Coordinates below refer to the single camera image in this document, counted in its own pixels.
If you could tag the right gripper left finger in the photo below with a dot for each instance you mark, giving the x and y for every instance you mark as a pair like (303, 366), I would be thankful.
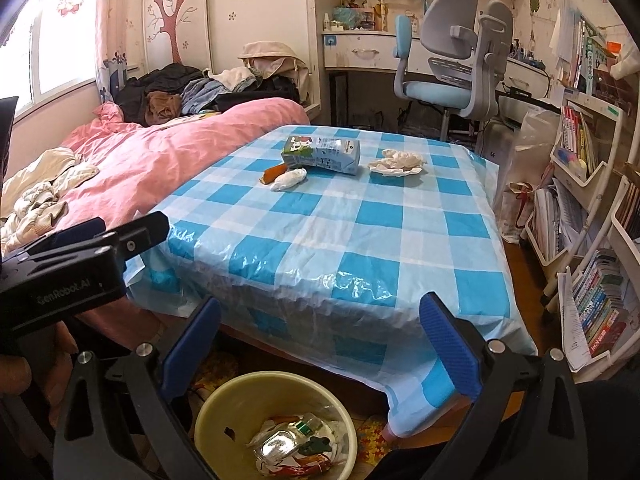
(117, 422)

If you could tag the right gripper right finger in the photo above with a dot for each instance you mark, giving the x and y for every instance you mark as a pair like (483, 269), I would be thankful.
(525, 420)

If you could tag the red white snack bag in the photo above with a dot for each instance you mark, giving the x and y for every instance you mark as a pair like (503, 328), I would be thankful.
(275, 446)

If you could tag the white tissue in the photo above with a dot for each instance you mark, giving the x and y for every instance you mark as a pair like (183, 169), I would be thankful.
(289, 180)

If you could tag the blue milk carton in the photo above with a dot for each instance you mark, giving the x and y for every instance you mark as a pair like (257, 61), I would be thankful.
(332, 154)

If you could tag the beige wrapper paper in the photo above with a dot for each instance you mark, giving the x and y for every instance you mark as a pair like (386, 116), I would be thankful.
(397, 164)

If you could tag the green plush toy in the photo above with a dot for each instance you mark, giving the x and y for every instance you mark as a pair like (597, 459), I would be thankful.
(315, 446)

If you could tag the yellow trash bin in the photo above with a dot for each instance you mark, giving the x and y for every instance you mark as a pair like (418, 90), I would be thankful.
(235, 411)

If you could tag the person's left hand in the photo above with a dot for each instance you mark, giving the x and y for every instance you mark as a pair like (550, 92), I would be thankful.
(48, 363)

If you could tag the beige garment on bed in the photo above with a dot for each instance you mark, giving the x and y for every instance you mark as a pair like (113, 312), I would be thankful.
(32, 201)

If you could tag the pink duvet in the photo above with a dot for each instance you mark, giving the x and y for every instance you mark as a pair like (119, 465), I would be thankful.
(140, 166)

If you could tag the blue checkered tablecloth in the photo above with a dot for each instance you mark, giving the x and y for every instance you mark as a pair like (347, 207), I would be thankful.
(332, 272)

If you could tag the white bookshelf cart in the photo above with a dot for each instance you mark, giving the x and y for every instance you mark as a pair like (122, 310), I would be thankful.
(596, 136)

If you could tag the pile of clothes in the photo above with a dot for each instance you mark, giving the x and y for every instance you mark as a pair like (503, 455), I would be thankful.
(268, 70)

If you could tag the clear plastic bag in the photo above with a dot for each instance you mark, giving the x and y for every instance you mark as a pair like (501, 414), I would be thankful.
(527, 159)

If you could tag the white desk with drawers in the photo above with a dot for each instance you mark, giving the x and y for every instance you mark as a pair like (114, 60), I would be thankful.
(361, 50)

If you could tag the grey blue office chair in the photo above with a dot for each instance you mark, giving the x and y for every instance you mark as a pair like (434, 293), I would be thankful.
(459, 29)

